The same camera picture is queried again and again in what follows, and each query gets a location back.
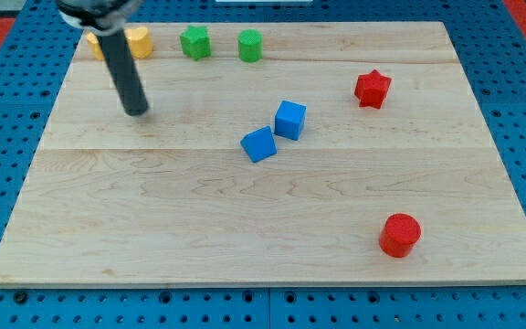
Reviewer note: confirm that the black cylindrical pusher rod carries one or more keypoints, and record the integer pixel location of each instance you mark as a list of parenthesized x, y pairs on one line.
[(120, 63)]

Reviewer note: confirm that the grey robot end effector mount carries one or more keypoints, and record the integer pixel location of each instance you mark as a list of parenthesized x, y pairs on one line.
[(101, 17)]

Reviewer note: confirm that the blue triangle block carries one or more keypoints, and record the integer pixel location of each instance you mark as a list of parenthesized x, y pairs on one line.
[(259, 144)]

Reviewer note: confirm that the blue cube block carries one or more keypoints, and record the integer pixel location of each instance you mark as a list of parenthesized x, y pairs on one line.
[(290, 120)]

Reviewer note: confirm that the yellow block behind rod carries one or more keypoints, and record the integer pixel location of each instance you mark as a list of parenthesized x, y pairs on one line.
[(94, 46)]

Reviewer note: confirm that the yellow heart block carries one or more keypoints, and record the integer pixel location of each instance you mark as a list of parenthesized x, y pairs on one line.
[(139, 41)]

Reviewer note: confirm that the green star block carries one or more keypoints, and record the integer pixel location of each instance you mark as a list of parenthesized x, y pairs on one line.
[(195, 42)]

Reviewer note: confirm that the green cylinder block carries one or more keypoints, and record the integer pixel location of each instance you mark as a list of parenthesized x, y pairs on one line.
[(249, 45)]

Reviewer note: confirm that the wooden board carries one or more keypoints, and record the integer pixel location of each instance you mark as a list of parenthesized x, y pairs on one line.
[(170, 199)]

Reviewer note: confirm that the red star block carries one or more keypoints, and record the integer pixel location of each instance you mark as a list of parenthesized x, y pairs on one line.
[(371, 89)]

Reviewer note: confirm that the red cylinder block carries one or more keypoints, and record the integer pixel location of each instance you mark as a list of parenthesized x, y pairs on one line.
[(399, 235)]

